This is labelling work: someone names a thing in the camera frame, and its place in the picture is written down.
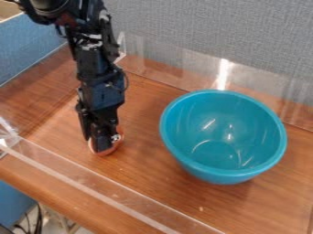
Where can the clear acrylic back barrier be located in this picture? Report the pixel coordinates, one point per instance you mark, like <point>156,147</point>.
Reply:
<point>221,69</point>

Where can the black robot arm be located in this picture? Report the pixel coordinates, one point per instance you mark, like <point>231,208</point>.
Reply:
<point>83,22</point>

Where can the clear acrylic front barrier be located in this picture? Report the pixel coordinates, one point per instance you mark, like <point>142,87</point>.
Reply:
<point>111,193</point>

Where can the blue plastic bowl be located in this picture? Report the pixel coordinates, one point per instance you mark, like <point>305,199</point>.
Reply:
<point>223,135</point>

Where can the clear acrylic barrier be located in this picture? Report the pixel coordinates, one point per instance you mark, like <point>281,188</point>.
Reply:
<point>221,69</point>
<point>111,193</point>

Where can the blue partition panel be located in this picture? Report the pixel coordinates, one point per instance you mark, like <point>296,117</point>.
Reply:
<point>25,43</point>

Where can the clear acrylic corner bracket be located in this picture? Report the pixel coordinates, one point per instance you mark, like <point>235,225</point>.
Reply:
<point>122,47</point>

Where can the brown and white toy mushroom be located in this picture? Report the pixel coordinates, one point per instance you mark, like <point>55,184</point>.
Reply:
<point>112,148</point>

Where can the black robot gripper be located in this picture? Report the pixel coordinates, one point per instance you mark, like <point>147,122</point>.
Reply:
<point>99,99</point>

